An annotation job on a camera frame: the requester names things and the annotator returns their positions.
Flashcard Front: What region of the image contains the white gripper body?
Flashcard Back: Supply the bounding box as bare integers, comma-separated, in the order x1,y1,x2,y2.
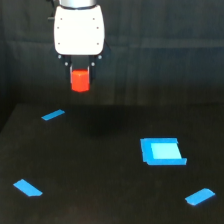
54,5,111,68

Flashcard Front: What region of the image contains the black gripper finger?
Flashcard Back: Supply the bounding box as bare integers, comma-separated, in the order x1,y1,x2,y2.
88,65,96,84
66,64,72,82

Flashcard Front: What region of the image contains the red hexagonal block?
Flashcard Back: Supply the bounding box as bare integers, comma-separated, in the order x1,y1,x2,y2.
71,69,90,92

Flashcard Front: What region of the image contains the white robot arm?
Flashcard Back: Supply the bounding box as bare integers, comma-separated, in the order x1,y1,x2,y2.
49,0,107,87

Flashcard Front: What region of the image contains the blue tape strip far left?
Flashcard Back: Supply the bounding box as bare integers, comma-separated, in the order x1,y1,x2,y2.
41,109,65,121

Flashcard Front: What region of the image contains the blue tape strip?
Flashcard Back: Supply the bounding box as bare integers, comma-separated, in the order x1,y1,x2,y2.
185,188,215,206
13,179,42,197
41,109,65,121

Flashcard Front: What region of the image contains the blue tape strip near left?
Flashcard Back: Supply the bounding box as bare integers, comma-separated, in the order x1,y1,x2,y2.
13,179,42,197

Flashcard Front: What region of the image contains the blue tape strip near right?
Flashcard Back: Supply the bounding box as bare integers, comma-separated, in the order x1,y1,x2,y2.
185,188,215,206

